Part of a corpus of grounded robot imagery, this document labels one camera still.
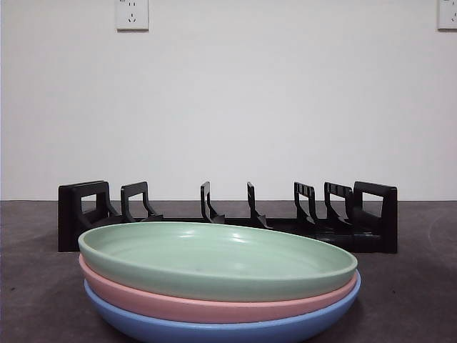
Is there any pale green round plate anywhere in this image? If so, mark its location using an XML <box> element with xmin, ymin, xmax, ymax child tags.
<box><xmin>77</xmin><ymin>221</ymin><xmax>358</xmax><ymax>303</ymax></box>

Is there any pink round plate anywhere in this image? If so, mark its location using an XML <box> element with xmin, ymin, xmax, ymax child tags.
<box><xmin>78</xmin><ymin>255</ymin><xmax>361</xmax><ymax>324</ymax></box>

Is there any blue round plate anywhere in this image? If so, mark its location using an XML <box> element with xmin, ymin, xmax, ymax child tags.
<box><xmin>83</xmin><ymin>278</ymin><xmax>362</xmax><ymax>343</ymax></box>

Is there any black plastic dish rack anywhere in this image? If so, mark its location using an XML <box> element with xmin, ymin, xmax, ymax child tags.
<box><xmin>57</xmin><ymin>179</ymin><xmax>399</xmax><ymax>254</ymax></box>

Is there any white wall socket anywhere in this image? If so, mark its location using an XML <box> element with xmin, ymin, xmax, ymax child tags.
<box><xmin>437</xmin><ymin>0</ymin><xmax>457</xmax><ymax>31</ymax></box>
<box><xmin>114</xmin><ymin>0</ymin><xmax>149</xmax><ymax>31</ymax></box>

